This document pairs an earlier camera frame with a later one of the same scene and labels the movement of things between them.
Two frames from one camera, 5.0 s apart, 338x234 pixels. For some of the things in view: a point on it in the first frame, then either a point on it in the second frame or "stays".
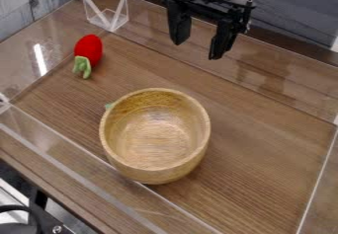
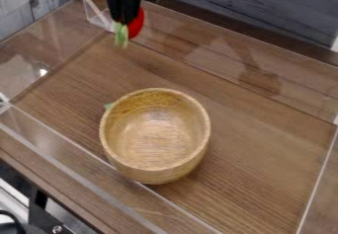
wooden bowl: x=154 y=133 stays
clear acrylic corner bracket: x=107 y=19 stays
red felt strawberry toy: x=89 y=49 -> x=127 y=31
